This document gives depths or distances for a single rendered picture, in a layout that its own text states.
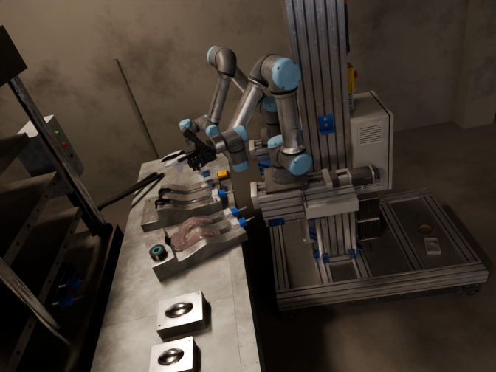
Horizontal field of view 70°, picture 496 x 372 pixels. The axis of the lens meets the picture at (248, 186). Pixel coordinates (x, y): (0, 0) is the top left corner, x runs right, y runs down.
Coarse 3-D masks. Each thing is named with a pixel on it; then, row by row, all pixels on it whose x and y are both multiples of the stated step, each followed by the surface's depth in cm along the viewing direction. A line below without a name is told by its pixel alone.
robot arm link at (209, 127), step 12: (216, 60) 191; (228, 60) 187; (228, 72) 188; (216, 84) 193; (228, 84) 193; (216, 96) 193; (216, 108) 195; (216, 120) 198; (204, 132) 202; (216, 132) 199
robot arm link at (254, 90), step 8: (264, 56) 145; (256, 64) 148; (256, 72) 148; (256, 80) 149; (248, 88) 152; (256, 88) 151; (264, 88) 152; (248, 96) 152; (256, 96) 152; (240, 104) 154; (248, 104) 153; (256, 104) 155; (240, 112) 154; (248, 112) 154; (232, 120) 156; (240, 120) 155; (248, 120) 157
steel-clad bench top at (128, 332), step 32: (160, 160) 282; (224, 160) 261; (128, 224) 221; (128, 256) 197; (224, 256) 181; (128, 288) 178; (160, 288) 173; (192, 288) 169; (224, 288) 165; (128, 320) 161; (224, 320) 151; (96, 352) 152; (128, 352) 148; (224, 352) 139; (256, 352) 136
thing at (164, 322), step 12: (168, 300) 157; (180, 300) 155; (192, 300) 154; (204, 300) 158; (168, 312) 153; (180, 312) 153; (192, 312) 149; (204, 312) 153; (156, 324) 148; (168, 324) 147; (180, 324) 146; (192, 324) 146; (204, 324) 148; (168, 336) 149
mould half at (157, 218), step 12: (216, 180) 224; (204, 192) 217; (168, 204) 207; (180, 204) 210; (192, 204) 210; (204, 204) 206; (216, 204) 207; (144, 216) 214; (156, 216) 212; (168, 216) 207; (180, 216) 208; (192, 216) 210; (144, 228) 210; (156, 228) 211
